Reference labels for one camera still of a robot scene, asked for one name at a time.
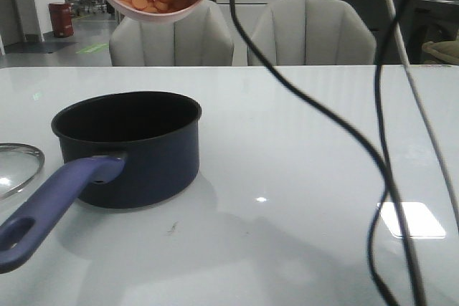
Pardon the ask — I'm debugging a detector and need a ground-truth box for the white cable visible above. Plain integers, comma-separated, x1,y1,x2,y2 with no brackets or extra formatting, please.
376,0,459,196

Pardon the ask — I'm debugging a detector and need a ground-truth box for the glass lid blue knob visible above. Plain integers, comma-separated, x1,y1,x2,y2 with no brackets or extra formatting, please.
1,143,45,201

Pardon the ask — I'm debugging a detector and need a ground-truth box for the grey chair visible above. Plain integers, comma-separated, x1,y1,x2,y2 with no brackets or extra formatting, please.
109,0,234,67
250,0,377,66

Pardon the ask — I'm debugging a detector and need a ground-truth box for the beige sofa cushion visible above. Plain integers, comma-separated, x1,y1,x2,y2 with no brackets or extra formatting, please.
422,40,459,65

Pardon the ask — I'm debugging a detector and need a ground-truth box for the black cable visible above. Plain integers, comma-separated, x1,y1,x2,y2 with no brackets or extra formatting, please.
229,0,428,306
366,0,430,306

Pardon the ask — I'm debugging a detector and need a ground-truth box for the red bin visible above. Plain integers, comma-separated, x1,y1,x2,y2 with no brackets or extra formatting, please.
48,2,74,38

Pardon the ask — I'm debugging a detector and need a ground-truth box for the right grey chair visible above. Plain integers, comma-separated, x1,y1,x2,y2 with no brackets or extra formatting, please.
250,0,377,66

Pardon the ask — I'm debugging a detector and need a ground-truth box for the dark blue saucepan purple handle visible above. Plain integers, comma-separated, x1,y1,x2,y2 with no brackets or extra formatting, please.
1,91,202,273

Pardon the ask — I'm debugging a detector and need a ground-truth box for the left grey chair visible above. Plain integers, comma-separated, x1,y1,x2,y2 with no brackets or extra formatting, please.
109,0,234,67

